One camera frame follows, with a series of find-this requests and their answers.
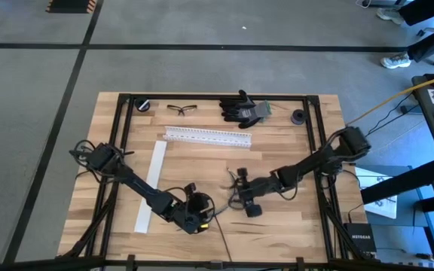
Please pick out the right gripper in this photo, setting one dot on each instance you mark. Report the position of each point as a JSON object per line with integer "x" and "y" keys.
{"x": 256, "y": 188}

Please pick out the clear safety glasses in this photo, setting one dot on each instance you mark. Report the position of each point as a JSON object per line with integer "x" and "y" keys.
{"x": 181, "y": 110}

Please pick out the person's leg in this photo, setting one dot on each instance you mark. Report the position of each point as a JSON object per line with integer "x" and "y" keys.
{"x": 431, "y": 43}
{"x": 424, "y": 9}

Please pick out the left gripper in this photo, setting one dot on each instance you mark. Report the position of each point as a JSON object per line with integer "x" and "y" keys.
{"x": 200, "y": 205}

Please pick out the black grey work glove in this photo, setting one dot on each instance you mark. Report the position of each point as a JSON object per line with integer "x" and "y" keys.
{"x": 252, "y": 111}
{"x": 245, "y": 123}

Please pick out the white tray cover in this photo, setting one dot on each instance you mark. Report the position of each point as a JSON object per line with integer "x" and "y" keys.
{"x": 146, "y": 214}

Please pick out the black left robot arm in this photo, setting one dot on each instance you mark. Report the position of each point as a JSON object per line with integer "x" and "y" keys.
{"x": 141, "y": 188}

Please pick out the white printed paper sheet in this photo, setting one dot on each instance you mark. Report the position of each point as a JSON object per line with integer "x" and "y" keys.
{"x": 386, "y": 211}

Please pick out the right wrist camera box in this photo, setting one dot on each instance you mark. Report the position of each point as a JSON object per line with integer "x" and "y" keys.
{"x": 254, "y": 211}

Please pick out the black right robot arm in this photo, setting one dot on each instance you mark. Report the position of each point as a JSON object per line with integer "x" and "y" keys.
{"x": 315, "y": 162}

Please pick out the person's shoe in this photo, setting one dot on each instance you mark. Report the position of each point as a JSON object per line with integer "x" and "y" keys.
{"x": 392, "y": 16}
{"x": 395, "y": 61}

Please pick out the black orange striped mat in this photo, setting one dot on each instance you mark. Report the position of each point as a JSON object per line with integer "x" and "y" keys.
{"x": 70, "y": 5}

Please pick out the black tape roll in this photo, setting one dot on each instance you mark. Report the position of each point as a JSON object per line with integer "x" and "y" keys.
{"x": 142, "y": 106}

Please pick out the black Netgear switch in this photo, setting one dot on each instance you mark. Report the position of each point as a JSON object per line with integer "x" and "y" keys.
{"x": 360, "y": 241}

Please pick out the long black zip tie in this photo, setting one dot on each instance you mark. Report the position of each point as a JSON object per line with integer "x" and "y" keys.
{"x": 223, "y": 239}

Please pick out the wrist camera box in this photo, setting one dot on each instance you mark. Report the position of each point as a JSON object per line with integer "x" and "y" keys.
{"x": 254, "y": 211}
{"x": 198, "y": 227}

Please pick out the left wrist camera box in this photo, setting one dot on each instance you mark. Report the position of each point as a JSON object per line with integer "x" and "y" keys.
{"x": 198, "y": 227}

